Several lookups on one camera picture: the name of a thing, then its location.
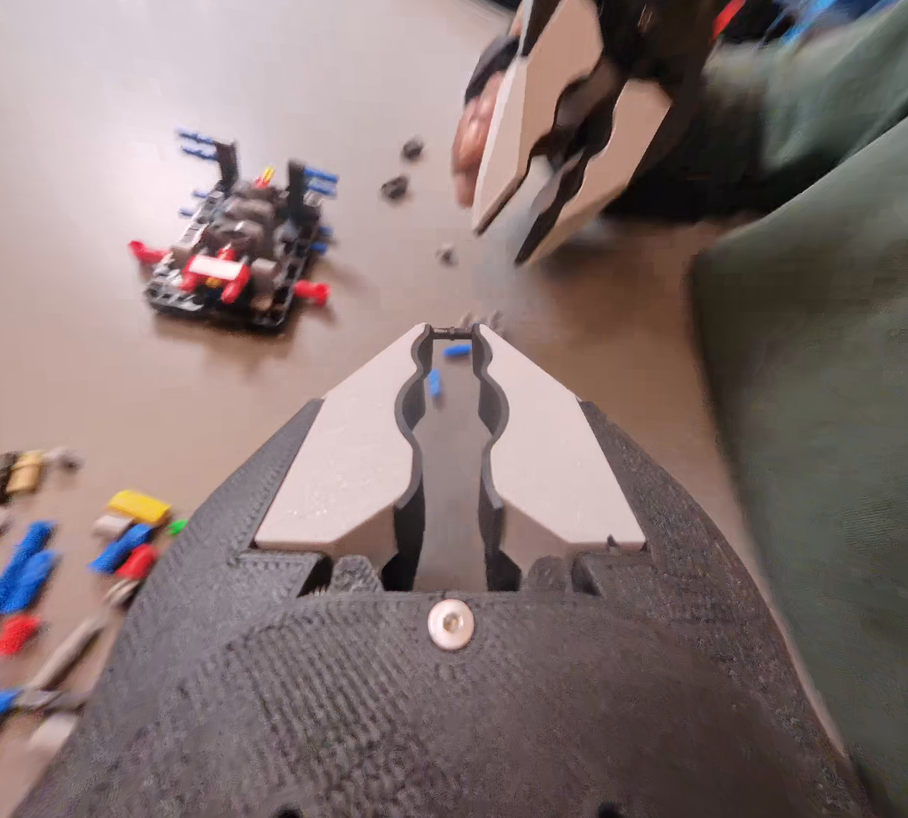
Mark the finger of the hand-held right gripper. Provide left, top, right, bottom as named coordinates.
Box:
left=470, top=0, right=605, bottom=236
left=515, top=82, right=675, bottom=267

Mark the person's green sweatshirt torso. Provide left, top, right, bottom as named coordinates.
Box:
left=691, top=115, right=908, bottom=818

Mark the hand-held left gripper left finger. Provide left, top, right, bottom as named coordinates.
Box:
left=253, top=323, right=435, bottom=581

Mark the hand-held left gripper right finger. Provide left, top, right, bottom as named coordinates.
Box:
left=471, top=323, right=648, bottom=581

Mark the person's right forearm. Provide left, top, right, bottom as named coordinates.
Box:
left=698, top=0, right=908, bottom=223

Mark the person's right hand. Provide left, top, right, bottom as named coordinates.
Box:
left=451, top=96, right=501, bottom=209

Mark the pile of small lego pieces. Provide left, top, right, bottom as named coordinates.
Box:
left=0, top=449, right=189, bottom=748

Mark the partly built lego chassis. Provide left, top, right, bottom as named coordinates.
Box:
left=129, top=128, right=340, bottom=333

